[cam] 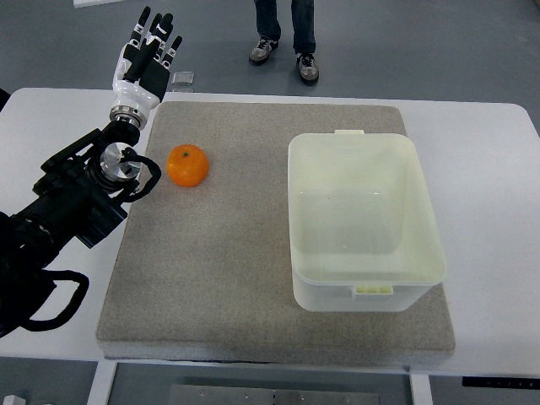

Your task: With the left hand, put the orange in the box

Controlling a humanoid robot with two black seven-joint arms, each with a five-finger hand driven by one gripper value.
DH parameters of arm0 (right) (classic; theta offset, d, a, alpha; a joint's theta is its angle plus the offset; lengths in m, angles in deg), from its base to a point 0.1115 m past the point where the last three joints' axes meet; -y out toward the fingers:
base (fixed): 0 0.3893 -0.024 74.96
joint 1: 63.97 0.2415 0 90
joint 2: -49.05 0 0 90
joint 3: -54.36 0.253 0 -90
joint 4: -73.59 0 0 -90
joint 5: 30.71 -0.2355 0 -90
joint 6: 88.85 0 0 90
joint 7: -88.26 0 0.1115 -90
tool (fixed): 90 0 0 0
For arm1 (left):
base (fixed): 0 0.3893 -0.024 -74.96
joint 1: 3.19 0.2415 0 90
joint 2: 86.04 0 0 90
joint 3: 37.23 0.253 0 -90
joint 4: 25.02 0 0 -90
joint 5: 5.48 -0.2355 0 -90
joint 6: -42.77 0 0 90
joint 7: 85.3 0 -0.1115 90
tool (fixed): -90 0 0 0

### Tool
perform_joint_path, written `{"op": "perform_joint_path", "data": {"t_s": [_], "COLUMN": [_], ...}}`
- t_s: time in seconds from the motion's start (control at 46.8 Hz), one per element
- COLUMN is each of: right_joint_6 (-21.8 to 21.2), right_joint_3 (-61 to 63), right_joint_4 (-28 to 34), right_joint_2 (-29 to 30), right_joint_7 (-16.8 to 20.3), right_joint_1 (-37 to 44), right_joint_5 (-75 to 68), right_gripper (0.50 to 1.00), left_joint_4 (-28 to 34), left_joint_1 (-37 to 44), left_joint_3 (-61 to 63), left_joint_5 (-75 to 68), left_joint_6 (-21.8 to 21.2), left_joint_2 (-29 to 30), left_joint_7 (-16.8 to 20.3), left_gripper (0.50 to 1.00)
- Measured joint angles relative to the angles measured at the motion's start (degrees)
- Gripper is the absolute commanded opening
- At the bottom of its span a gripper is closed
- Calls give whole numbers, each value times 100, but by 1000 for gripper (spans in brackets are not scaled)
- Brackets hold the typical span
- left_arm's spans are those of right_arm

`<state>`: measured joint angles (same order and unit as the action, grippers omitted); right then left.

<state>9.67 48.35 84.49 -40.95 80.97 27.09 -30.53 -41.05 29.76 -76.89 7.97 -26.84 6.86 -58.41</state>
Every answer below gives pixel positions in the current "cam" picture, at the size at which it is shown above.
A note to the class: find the orange fruit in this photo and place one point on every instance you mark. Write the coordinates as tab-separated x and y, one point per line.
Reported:
187	165

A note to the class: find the metal base plate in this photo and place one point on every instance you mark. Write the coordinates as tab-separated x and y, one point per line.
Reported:
193	394

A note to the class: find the grey sneaker right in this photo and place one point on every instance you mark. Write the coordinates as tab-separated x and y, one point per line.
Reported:
307	68

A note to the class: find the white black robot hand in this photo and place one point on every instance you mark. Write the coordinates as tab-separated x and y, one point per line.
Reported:
142	72

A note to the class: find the white table leg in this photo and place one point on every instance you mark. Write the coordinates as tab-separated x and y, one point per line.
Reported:
421	389
100	390

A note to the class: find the small clear floor plate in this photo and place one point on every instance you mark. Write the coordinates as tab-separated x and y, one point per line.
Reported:
182	82

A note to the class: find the person right leg jeans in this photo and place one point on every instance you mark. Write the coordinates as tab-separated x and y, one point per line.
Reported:
303	18

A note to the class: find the white plastic box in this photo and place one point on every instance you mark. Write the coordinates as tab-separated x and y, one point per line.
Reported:
362	230

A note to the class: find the white board top edge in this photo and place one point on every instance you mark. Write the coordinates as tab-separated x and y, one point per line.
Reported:
91	3

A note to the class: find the grey sneaker left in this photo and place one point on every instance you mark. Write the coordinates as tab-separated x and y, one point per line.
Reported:
262	51

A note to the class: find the black table control panel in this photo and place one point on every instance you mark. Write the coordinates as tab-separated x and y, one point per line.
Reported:
501	382

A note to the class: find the white table leg left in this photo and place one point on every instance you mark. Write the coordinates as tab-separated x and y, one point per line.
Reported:
100	390

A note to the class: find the white table leg right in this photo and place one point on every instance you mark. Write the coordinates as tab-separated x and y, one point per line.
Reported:
421	389

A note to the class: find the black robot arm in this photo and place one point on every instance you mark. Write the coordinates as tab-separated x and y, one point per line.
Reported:
76	198

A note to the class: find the white object floor corner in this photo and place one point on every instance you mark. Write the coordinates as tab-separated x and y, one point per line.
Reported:
13	400

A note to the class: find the person leg jeans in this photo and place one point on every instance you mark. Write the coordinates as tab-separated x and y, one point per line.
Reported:
267	24
303	18

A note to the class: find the grey sneaker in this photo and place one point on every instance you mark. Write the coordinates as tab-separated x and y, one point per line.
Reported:
262	51
307	68

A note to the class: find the person left leg jeans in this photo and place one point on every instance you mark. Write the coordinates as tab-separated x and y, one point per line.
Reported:
267	24

